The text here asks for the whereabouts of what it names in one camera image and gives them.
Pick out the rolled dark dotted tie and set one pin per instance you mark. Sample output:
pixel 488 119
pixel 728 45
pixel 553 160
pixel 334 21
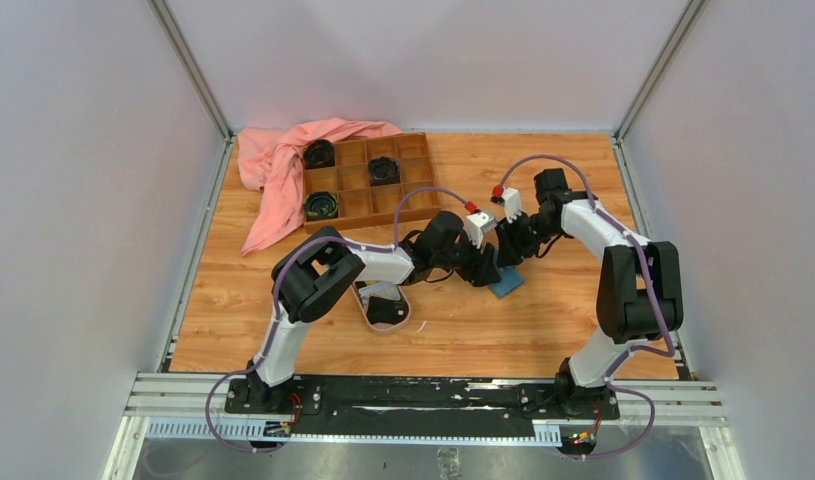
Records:
pixel 383 170

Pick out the aluminium frame rail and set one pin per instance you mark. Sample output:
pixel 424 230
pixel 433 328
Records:
pixel 167 406

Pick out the rolled black tie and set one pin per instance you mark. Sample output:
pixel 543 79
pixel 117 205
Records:
pixel 319 154

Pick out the wooden compartment tray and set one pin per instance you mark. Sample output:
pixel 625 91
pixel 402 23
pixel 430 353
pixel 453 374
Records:
pixel 360 183

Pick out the pink cloth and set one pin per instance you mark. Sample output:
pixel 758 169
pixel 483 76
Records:
pixel 270 162

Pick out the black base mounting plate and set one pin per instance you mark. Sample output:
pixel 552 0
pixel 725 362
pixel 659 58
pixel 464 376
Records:
pixel 425 406

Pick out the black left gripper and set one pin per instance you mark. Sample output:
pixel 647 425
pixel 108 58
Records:
pixel 479 269

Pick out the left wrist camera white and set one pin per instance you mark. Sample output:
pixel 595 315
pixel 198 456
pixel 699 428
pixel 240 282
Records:
pixel 478 224

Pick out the pink oval card tray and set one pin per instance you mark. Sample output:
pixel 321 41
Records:
pixel 364 290

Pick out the black card in tray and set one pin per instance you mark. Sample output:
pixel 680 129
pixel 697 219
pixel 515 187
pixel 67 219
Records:
pixel 384 312

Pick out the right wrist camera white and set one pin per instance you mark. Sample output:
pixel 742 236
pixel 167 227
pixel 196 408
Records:
pixel 510 199

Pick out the teal leather card holder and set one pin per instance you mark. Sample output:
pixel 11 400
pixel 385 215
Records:
pixel 510 280

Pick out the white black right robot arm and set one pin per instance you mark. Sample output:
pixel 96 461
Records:
pixel 639 296

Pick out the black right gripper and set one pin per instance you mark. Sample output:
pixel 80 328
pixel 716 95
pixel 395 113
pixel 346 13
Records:
pixel 511 248

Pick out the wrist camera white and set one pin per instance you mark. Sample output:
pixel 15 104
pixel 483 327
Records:
pixel 510 199
pixel 478 224

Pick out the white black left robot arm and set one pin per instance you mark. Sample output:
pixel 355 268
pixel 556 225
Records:
pixel 311 280

